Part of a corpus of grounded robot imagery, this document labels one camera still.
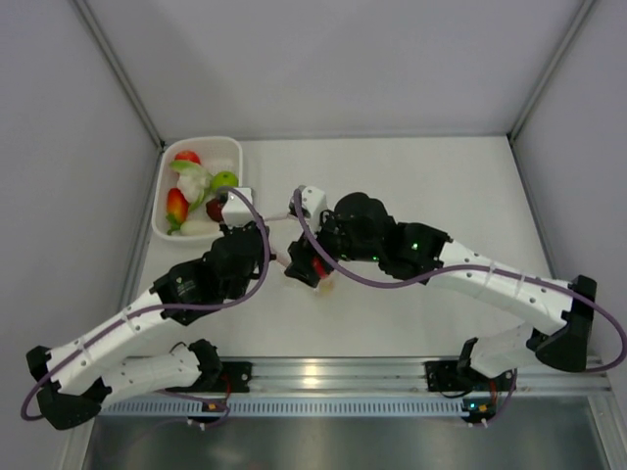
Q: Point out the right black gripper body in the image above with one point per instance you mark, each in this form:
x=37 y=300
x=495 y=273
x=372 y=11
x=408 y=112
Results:
x=305 y=252

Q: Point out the red fake tomato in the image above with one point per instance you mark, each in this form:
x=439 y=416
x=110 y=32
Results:
x=319 y=268
x=188 y=156

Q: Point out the purple fake eggplant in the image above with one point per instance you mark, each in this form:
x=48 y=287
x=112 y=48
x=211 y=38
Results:
x=214 y=210

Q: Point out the green fake apple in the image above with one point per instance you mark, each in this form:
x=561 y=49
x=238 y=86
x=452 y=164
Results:
x=224 y=179

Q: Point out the white fake radish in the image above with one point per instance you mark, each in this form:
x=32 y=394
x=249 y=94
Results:
x=191 y=227

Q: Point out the green white fake cabbage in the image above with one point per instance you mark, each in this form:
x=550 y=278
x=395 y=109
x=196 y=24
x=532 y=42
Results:
x=193 y=180

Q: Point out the red orange fake fruit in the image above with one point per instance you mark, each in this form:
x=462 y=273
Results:
x=177 y=207

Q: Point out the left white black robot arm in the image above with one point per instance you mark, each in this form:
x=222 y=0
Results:
x=75 y=382

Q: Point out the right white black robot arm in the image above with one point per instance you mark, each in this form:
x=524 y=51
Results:
x=556 y=316

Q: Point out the white perforated plastic basket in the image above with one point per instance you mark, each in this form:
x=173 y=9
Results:
x=217 y=153

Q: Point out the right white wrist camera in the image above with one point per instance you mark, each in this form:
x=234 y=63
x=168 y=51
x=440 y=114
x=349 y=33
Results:
x=313 y=202

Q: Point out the aluminium mounting rail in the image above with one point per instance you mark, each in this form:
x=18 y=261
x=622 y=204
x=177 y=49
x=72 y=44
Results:
x=398 y=376

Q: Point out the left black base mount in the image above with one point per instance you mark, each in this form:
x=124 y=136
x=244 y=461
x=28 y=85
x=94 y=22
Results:
x=234 y=378

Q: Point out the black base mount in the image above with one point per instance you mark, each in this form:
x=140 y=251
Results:
x=234 y=378
x=442 y=377

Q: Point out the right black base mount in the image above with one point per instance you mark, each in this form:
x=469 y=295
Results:
x=442 y=377

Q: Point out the slotted white cable duct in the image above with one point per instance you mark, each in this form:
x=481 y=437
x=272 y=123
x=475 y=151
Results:
x=162 y=406

